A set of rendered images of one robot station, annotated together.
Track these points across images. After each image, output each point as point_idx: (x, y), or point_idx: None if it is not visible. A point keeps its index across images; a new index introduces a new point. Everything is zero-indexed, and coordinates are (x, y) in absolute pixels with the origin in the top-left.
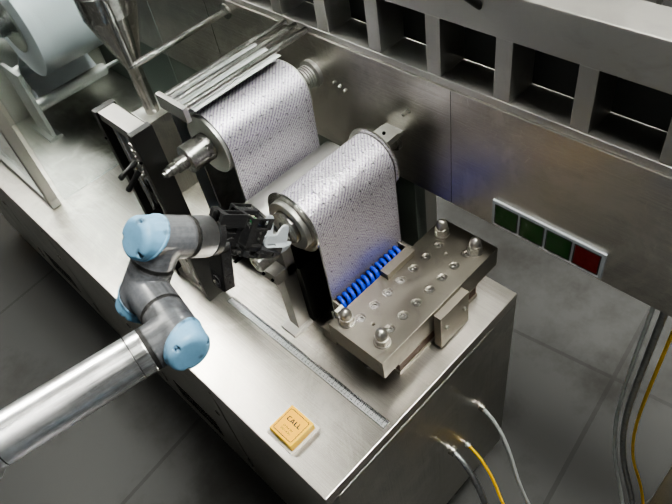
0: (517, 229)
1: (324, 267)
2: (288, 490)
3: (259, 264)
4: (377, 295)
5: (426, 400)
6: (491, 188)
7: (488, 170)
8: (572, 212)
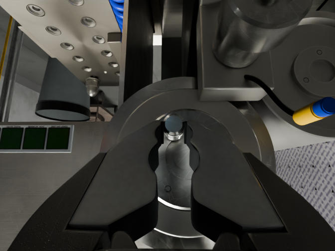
0: (47, 132)
1: (122, 52)
2: None
3: (238, 14)
4: (90, 11)
5: None
6: (74, 161)
7: None
8: (1, 177)
